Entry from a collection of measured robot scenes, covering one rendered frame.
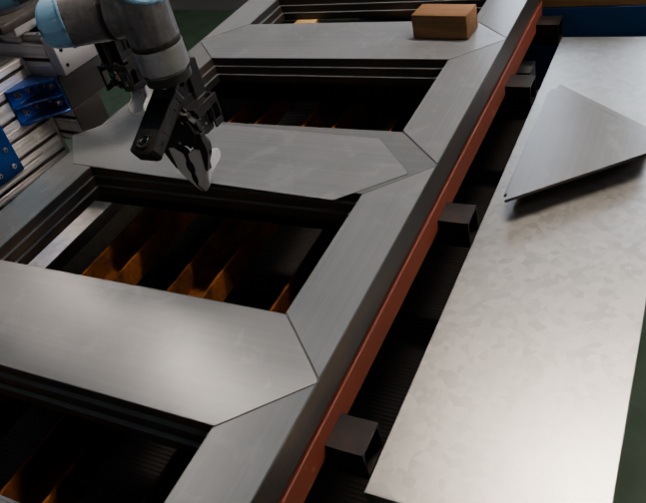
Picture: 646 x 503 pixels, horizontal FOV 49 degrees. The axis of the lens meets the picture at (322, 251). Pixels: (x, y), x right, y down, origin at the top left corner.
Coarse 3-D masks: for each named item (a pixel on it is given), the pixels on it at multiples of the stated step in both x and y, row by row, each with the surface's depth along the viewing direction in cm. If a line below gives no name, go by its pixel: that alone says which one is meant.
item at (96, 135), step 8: (120, 120) 146; (96, 128) 145; (104, 128) 144; (112, 128) 143; (88, 136) 143; (96, 136) 142; (104, 136) 141; (80, 144) 141; (88, 144) 140; (96, 144) 139; (80, 152) 138
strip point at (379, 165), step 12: (384, 144) 118; (372, 156) 115; (384, 156) 115; (360, 168) 113; (372, 168) 113; (384, 168) 112; (396, 168) 111; (348, 180) 112; (360, 180) 111; (372, 180) 110; (384, 180) 109; (348, 192) 109
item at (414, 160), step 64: (320, 0) 178; (384, 0) 171; (448, 0) 164; (256, 64) 157; (320, 64) 150; (384, 64) 144; (320, 128) 126; (64, 192) 128; (128, 192) 130; (192, 192) 124; (256, 192) 118; (0, 256) 117; (0, 384) 96; (64, 384) 90; (320, 384) 82; (192, 448) 82
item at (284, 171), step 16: (288, 144) 124; (304, 144) 123; (320, 144) 122; (272, 160) 121; (288, 160) 120; (304, 160) 119; (272, 176) 117; (288, 176) 116; (272, 192) 113; (288, 192) 112
